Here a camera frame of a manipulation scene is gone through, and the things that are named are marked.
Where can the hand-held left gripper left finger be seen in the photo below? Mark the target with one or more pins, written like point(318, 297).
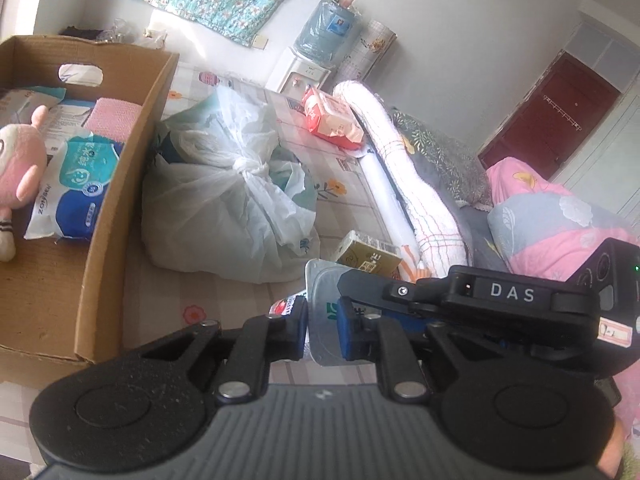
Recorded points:
point(296, 332)

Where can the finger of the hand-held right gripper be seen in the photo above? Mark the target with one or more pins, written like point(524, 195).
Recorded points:
point(390, 295)

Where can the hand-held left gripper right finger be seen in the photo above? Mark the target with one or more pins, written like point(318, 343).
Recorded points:
point(352, 332)

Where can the orange striped doll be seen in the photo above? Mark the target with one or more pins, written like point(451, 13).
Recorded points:
point(409, 262)

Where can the white yogurt cup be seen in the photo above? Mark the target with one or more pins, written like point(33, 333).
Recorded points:
point(325, 285)

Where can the brown cardboard box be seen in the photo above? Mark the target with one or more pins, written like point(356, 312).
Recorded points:
point(50, 280)

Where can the blue wet wipes pack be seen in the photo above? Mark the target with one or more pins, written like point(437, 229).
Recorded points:
point(75, 185)

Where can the pink sponge cloth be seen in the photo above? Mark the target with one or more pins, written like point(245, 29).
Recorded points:
point(112, 117)

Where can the pink plush toy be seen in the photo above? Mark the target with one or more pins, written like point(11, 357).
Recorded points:
point(20, 160)

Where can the white teal-edged pack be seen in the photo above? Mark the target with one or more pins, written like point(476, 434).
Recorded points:
point(25, 105)

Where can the grey bed sheet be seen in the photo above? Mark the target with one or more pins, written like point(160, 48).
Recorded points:
point(475, 230)

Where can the pink patchwork blanket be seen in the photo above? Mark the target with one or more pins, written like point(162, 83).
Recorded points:
point(540, 215)

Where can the white padded roll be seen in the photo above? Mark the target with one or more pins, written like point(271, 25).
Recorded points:
point(390, 200)

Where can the grey leaf-print pillow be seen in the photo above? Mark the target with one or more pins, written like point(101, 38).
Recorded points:
point(440, 160)

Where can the white tied plastic bag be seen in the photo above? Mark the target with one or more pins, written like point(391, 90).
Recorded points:
point(225, 200)

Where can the white rolled quilt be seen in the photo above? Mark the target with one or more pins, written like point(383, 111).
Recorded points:
point(390, 140)

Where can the red wet wipes pack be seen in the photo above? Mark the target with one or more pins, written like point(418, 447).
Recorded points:
point(332, 117)

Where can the dark red door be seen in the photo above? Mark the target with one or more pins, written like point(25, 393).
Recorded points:
point(550, 120)

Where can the white hook rack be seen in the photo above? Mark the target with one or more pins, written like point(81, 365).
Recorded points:
point(562, 112)

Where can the white water dispenser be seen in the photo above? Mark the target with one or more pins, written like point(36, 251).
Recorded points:
point(295, 77)

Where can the rolled printed mat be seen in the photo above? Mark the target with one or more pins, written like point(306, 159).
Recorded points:
point(367, 50)

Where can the blue water jug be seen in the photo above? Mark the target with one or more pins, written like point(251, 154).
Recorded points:
point(325, 27)

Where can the clear plastic bag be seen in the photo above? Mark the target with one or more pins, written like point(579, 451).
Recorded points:
point(135, 35)

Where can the dark cloth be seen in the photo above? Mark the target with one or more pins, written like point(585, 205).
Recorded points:
point(80, 32)

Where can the wall socket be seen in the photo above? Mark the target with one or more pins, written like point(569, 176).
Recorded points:
point(258, 42)

